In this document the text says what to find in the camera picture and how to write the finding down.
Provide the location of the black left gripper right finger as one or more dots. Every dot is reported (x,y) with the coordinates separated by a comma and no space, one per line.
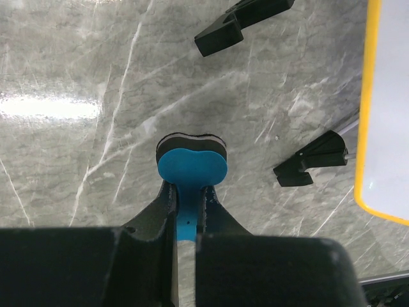
(237,268)

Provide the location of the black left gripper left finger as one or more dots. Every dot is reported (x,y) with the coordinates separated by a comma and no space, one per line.
(130,265)

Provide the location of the blue whiteboard eraser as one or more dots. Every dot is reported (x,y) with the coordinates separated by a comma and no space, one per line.
(191,163)

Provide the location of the yellow framed whiteboard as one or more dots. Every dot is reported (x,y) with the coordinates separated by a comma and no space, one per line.
(381,172)

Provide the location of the aluminium front rail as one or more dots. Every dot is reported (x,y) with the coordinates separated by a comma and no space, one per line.
(396,278)

